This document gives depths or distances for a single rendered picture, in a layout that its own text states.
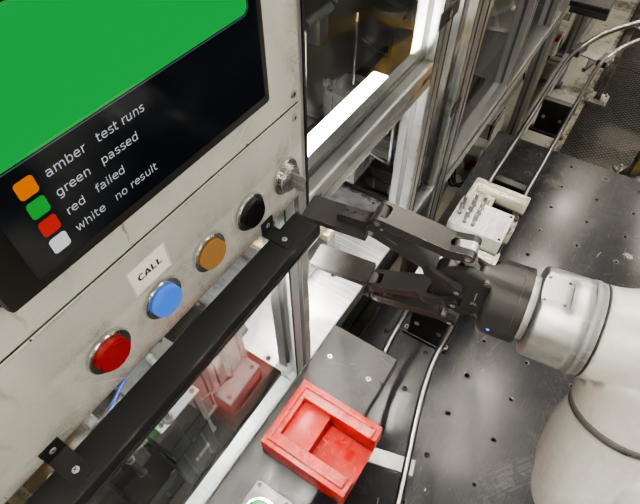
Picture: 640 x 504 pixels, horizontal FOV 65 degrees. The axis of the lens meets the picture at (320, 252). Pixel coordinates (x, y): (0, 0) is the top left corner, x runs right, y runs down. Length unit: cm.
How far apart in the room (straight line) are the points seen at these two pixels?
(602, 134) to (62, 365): 307
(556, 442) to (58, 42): 53
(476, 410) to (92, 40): 109
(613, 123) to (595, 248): 182
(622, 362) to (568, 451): 12
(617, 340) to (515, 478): 75
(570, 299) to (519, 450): 77
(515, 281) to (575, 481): 21
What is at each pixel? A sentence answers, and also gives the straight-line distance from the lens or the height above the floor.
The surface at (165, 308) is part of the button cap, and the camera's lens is 45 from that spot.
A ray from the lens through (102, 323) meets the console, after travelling 42.
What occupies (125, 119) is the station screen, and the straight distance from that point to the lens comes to 32.
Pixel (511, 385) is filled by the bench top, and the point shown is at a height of 68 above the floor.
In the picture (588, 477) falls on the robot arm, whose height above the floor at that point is 128.
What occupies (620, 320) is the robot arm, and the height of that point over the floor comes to 142.
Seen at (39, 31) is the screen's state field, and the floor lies 167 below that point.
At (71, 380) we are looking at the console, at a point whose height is 143.
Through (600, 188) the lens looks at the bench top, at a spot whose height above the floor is 68.
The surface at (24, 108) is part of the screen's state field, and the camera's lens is 28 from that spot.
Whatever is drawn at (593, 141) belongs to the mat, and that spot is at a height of 1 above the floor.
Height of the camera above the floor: 178
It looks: 51 degrees down
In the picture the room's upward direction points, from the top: straight up
